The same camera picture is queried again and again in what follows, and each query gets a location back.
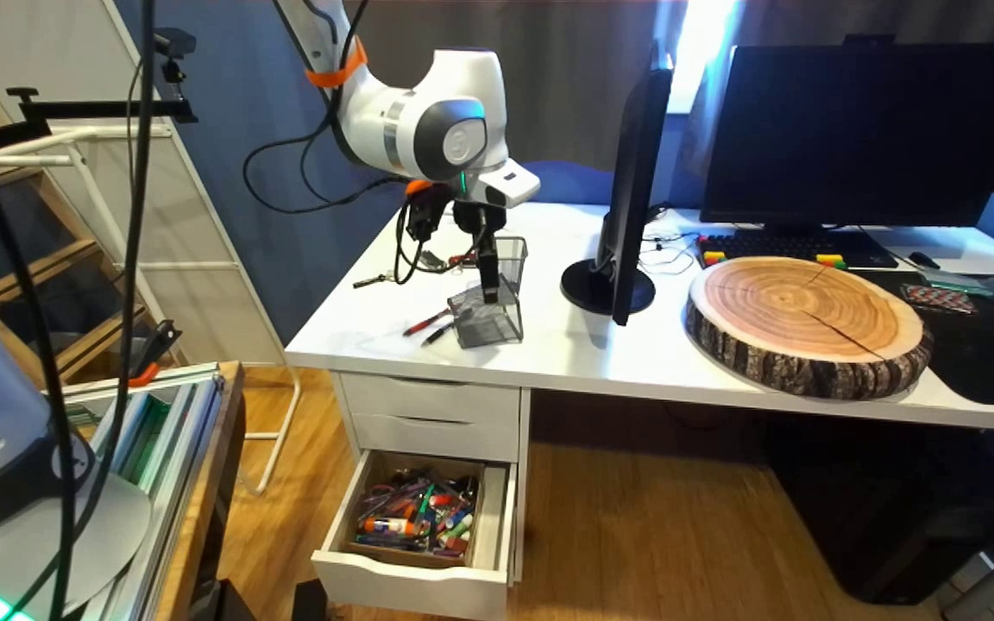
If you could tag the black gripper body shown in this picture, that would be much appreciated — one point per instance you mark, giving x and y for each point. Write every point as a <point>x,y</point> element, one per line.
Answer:
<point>481,215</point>

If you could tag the grey mesh pen holder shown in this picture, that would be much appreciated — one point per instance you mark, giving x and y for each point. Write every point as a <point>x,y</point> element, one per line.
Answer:
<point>484,323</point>
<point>512,263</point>

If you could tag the red pen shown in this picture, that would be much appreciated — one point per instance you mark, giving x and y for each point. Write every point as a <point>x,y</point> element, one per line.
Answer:
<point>434,319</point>

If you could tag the black pen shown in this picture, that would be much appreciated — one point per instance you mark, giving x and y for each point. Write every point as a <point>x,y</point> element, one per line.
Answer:
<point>439,333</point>

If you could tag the red pocket knife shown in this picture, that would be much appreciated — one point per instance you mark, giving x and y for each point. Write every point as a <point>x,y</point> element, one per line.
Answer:
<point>465,262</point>

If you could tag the grey folding multitool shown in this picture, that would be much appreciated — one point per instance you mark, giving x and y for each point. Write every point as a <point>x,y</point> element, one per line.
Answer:
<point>438,263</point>

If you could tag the black monitor round stand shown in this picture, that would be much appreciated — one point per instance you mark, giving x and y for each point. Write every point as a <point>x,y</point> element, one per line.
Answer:
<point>636,173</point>

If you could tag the white closed drawer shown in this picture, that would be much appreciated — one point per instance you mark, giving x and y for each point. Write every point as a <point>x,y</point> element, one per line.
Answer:
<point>430,418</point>

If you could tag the small yellow toy block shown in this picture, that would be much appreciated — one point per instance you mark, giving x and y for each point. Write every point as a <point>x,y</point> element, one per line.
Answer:
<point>714,256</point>
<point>829,262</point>

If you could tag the wood slice cushion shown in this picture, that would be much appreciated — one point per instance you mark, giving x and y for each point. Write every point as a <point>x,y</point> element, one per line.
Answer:
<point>808,323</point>

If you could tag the white open drawer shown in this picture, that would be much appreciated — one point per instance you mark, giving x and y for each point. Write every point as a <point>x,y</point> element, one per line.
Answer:
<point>404,589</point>

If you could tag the red black spring clamp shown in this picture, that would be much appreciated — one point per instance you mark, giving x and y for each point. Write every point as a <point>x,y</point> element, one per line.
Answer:
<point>157,346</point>

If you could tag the wooden side table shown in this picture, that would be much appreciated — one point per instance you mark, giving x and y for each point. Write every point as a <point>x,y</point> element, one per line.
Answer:
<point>216,484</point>

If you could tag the stacked light blue boards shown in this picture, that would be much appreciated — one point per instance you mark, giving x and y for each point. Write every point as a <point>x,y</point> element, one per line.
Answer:
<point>174,435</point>

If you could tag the large black monitor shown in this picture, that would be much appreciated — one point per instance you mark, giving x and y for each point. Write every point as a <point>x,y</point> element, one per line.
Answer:
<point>866,127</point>

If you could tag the brown wooden ladder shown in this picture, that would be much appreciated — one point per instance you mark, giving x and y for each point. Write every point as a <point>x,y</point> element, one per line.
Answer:
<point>72,289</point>

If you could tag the large black computer case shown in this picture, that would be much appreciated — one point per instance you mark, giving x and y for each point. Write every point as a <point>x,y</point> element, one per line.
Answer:
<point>898,518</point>

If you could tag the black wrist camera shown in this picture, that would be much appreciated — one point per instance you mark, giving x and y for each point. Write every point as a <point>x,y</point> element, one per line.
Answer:
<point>430,215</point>

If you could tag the orange wrist mount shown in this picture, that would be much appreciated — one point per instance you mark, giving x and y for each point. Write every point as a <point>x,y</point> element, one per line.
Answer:
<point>418,189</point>

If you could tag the small black camera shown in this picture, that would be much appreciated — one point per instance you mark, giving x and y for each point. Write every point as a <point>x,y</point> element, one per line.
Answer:
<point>174,45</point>

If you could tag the white metal tube frame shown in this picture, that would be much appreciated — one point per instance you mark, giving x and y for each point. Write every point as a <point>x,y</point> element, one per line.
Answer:
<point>59,141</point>

